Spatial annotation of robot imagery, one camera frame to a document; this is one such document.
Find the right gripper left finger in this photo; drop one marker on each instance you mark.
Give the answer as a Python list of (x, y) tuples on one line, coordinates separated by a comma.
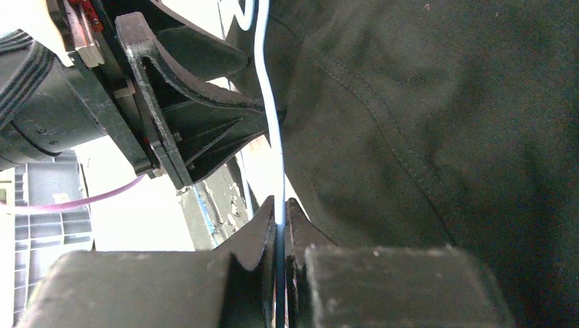
[(249, 291)]

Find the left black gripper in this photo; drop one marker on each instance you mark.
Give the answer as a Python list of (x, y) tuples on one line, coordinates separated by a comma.
[(152, 91)]

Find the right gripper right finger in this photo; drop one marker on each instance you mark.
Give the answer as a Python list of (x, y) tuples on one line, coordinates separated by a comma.
[(300, 234)]

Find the light blue hanger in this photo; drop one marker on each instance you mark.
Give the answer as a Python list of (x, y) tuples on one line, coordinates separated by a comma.
[(255, 14)]

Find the black skirt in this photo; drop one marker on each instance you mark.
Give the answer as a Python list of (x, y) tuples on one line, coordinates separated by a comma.
[(422, 123)]

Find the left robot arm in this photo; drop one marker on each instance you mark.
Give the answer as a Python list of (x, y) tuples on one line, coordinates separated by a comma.
[(40, 116)]

